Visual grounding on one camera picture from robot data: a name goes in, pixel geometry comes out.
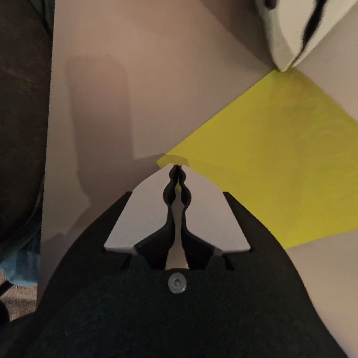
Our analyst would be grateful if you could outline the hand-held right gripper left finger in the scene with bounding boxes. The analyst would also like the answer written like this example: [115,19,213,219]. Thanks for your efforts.
[103,163,177,271]

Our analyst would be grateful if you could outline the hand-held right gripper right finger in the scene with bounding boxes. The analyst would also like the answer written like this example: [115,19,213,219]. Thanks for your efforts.
[180,164,251,271]

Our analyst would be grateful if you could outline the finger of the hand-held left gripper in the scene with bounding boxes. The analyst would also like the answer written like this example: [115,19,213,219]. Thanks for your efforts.
[292,0,355,68]
[255,0,320,72]

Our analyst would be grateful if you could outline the floral yellow origami paper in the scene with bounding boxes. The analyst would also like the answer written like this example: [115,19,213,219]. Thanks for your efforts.
[156,67,358,250]

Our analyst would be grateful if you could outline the blue cloth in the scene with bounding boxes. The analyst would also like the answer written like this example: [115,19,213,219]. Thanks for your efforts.
[0,231,42,287]

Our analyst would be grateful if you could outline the dark cloth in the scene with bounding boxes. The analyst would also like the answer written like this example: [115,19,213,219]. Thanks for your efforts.
[0,0,55,253]

